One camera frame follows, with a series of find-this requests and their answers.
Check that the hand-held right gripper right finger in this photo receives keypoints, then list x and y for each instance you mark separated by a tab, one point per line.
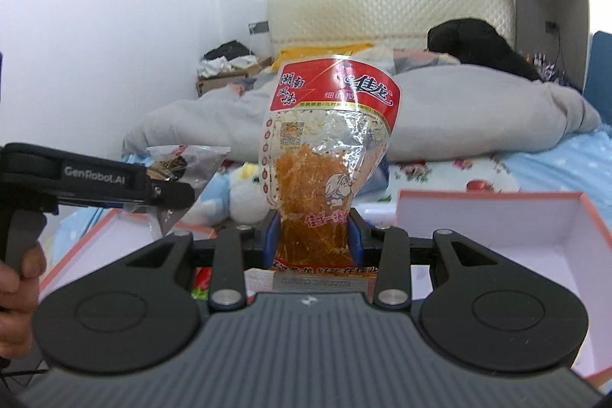
354	240

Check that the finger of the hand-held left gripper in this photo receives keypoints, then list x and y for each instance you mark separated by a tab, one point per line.
174	194

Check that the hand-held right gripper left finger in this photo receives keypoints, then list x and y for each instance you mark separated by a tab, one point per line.
273	240

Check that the clear packet dark brown contents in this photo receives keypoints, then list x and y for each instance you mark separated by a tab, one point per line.
201	164

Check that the clear snack packet red label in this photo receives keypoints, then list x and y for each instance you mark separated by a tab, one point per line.
315	178

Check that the white box with pink rim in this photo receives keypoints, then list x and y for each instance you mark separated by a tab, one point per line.
95	240
502	226

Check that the person's left hand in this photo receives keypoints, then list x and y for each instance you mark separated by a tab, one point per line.
19	307

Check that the white plush toy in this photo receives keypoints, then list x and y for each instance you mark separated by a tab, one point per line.
246	197

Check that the floral bedsheet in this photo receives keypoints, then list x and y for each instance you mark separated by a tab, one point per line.
444	176

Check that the cardboard box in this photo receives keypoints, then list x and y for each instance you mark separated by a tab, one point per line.
220	83

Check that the white cloth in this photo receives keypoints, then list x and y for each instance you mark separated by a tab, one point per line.
220	65

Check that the black cloth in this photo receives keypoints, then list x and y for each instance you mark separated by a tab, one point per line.
227	49

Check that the grey duvet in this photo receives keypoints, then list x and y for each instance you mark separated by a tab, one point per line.
454	116

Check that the yellow bag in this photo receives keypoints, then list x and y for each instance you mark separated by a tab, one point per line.
306	52

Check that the blue star blanket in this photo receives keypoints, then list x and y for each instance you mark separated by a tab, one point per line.
564	159

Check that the cream padded headboard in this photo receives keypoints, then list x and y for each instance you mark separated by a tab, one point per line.
382	16

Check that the colourful clothes pile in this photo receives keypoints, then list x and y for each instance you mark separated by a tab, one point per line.
554	71

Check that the blue chair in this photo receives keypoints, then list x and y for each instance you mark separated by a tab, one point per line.
597	78

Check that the grey wardrobe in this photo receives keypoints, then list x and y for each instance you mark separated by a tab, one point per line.
535	6

